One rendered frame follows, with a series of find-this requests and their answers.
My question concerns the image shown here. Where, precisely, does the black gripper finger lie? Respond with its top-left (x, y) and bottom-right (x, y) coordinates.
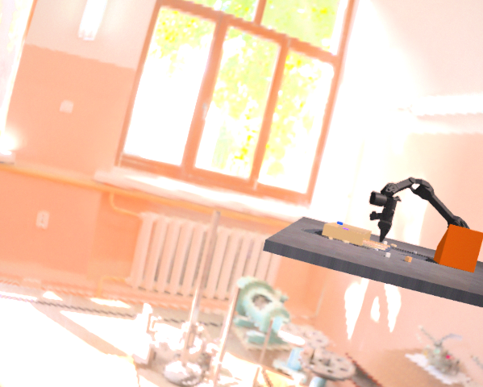
top-left (378, 226), bottom-right (390, 242)

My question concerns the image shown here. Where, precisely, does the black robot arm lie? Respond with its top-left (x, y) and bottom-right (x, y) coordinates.
top-left (368, 177), bottom-right (471, 230)

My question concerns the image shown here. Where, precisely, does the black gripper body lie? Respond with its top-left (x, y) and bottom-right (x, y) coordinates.
top-left (377, 208), bottom-right (395, 230)

